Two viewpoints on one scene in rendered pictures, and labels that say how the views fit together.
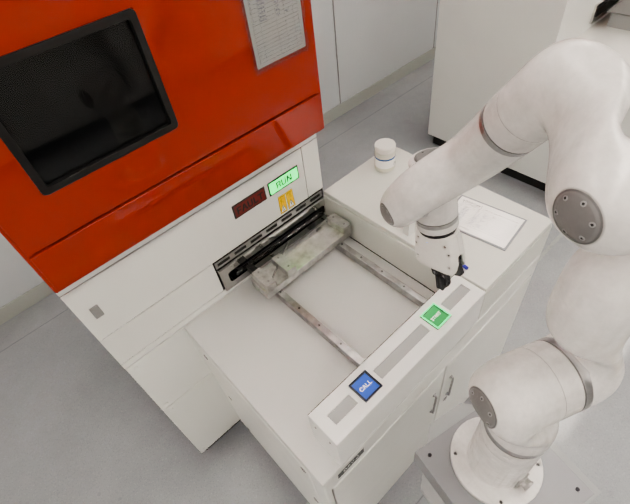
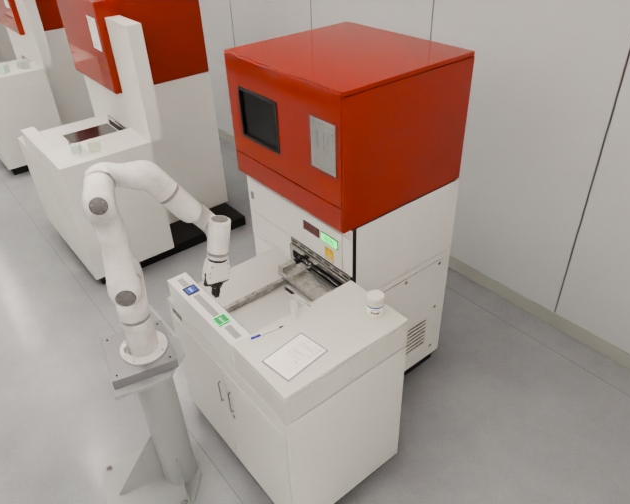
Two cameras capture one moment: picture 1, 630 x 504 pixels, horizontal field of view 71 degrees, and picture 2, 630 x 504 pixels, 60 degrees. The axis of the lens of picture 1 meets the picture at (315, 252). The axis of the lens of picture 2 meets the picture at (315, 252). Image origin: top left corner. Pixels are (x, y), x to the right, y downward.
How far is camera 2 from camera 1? 2.25 m
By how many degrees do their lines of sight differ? 64
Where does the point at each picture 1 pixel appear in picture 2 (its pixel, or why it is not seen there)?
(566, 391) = not seen: hidden behind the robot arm
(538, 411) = not seen: hidden behind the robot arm
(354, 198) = (338, 294)
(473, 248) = (269, 346)
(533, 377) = not seen: hidden behind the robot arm
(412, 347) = (206, 309)
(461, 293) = (235, 335)
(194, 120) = (285, 158)
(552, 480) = (125, 367)
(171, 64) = (282, 130)
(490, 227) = (286, 358)
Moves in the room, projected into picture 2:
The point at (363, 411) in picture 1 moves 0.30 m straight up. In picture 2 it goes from (178, 289) to (165, 232)
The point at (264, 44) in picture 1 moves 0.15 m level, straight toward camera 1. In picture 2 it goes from (315, 156) to (278, 159)
